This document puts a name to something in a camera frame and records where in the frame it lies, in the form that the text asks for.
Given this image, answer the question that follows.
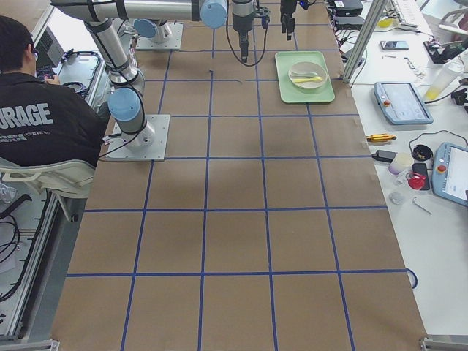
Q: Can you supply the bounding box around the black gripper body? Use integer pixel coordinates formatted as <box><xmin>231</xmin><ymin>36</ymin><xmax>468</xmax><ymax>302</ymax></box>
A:
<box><xmin>280</xmin><ymin>0</ymin><xmax>297</xmax><ymax>33</ymax></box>
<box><xmin>238</xmin><ymin>29</ymin><xmax>249</xmax><ymax>51</ymax></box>

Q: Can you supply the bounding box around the white round bowl plate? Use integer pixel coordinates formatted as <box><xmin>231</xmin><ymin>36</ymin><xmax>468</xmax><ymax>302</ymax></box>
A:
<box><xmin>288</xmin><ymin>61</ymin><xmax>328</xmax><ymax>89</ymax></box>

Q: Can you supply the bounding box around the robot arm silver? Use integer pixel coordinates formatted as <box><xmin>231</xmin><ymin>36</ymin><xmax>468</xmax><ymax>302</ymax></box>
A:
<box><xmin>51</xmin><ymin>1</ymin><xmax>270</xmax><ymax>149</ymax></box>
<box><xmin>133</xmin><ymin>1</ymin><xmax>298</xmax><ymax>44</ymax></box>

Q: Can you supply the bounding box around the yellow plastic fork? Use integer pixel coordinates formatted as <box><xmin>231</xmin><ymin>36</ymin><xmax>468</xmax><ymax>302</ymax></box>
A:
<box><xmin>292</xmin><ymin>76</ymin><xmax>324</xmax><ymax>83</ymax></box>

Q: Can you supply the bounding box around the light green serving tray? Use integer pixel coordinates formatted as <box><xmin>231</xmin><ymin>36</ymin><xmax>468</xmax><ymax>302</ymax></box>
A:
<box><xmin>275</xmin><ymin>51</ymin><xmax>335</xmax><ymax>103</ymax></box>

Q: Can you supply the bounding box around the pale green plastic spoon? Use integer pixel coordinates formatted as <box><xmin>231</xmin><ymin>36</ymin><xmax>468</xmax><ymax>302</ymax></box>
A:
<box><xmin>289</xmin><ymin>72</ymin><xmax>318</xmax><ymax>78</ymax></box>

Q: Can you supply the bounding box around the smartphone on white table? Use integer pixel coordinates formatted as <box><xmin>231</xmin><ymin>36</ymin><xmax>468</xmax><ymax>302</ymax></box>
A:
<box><xmin>380</xmin><ymin>40</ymin><xmax>410</xmax><ymax>51</ymax></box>

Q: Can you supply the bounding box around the blue teach pendant far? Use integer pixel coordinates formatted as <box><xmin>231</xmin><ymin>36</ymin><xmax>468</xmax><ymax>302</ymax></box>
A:
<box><xmin>374</xmin><ymin>81</ymin><xmax>434</xmax><ymax>125</ymax></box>

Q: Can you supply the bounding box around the blue teach pendant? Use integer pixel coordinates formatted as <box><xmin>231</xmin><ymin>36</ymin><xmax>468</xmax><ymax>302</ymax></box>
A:
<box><xmin>431</xmin><ymin>143</ymin><xmax>467</xmax><ymax>207</ymax></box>
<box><xmin>374</xmin><ymin>81</ymin><xmax>434</xmax><ymax>125</ymax></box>

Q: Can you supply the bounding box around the gold metal tool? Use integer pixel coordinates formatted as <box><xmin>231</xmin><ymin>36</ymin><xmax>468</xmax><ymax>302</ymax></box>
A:
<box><xmin>366</xmin><ymin>133</ymin><xmax>397</xmax><ymax>143</ymax></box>

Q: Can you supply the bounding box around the yellow liquid squeeze bottle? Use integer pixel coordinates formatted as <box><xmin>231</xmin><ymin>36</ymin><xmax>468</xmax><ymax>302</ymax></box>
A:
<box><xmin>423</xmin><ymin>60</ymin><xmax>464</xmax><ymax>103</ymax></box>

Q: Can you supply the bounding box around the white paper cup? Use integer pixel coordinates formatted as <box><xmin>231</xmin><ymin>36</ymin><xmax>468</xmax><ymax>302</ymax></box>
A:
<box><xmin>388</xmin><ymin>152</ymin><xmax>414</xmax><ymax>175</ymax></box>

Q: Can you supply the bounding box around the black phone on desk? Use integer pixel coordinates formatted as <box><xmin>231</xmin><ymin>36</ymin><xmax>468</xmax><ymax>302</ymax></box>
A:
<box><xmin>412</xmin><ymin>162</ymin><xmax>431</xmax><ymax>191</ymax></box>

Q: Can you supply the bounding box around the red round tape dispenser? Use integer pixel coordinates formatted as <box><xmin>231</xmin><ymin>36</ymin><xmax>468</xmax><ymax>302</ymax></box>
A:
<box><xmin>406</xmin><ymin>172</ymin><xmax>427</xmax><ymax>190</ymax></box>

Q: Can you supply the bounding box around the blue teach pendant near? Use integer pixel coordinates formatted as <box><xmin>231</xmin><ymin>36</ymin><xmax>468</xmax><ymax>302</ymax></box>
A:
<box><xmin>431</xmin><ymin>143</ymin><xmax>467</xmax><ymax>207</ymax></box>

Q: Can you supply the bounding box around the white office chair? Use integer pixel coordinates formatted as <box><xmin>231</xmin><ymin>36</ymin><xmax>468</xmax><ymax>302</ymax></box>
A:
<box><xmin>0</xmin><ymin>156</ymin><xmax>97</xmax><ymax>223</ymax></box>

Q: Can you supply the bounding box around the person in black jacket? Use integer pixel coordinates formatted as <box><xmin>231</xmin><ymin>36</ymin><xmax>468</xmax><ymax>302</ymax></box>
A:
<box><xmin>1</xmin><ymin>16</ymin><xmax>108</xmax><ymax>167</ymax></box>

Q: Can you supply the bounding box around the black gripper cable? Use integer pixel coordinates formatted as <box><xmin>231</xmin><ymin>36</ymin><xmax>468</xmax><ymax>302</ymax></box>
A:
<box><xmin>224</xmin><ymin>7</ymin><xmax>270</xmax><ymax>67</ymax></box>

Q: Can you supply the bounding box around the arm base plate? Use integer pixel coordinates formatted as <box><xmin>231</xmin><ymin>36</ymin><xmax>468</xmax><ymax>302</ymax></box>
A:
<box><xmin>136</xmin><ymin>22</ymin><xmax>184</xmax><ymax>51</ymax></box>
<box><xmin>105</xmin><ymin>114</ymin><xmax>170</xmax><ymax>162</ymax></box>

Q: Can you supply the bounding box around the aluminium frame post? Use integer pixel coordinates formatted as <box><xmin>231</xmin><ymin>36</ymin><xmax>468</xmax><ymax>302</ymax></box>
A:
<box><xmin>341</xmin><ymin>0</ymin><xmax>387</xmax><ymax>83</ymax></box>

